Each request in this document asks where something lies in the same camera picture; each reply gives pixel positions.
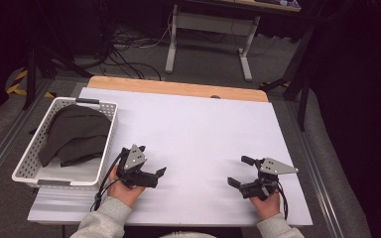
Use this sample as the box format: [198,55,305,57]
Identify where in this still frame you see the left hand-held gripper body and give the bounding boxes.
[116,144,160,189]

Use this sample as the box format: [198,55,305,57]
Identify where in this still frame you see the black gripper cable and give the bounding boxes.
[89,148,129,213]
[275,180,290,221]

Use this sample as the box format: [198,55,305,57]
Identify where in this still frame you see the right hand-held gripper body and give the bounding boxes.
[239,157,300,202]

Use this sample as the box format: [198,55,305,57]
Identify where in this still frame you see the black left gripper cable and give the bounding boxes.
[89,148,129,213]

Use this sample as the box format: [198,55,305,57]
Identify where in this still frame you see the black floor cables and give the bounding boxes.
[92,6,177,82]

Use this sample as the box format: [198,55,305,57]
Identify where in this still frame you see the yellow black hazard tape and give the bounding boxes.
[6,67,56,99]

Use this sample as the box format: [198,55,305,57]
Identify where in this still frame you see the black metal stand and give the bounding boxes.
[258,19,316,133]
[20,0,95,112]

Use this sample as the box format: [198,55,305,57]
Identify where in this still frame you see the white-legged wooden desk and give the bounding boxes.
[164,0,303,83]

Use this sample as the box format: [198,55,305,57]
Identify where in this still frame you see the grey metal floor rail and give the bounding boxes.
[0,78,53,196]
[285,98,345,238]

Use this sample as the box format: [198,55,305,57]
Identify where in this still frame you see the person's left hand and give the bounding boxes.
[107,165,147,209]

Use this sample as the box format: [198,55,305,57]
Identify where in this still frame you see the person's light torso clothing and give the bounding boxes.
[158,231,218,238]

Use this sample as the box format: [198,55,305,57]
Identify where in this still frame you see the dark grey cloth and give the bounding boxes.
[37,104,113,169]

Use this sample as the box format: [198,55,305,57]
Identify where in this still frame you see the white perforated plastic basket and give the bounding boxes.
[11,96,119,191]

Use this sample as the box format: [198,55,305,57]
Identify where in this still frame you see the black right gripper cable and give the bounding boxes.
[275,180,290,221]

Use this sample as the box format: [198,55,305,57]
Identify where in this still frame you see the person's right hand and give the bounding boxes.
[249,191,282,222]

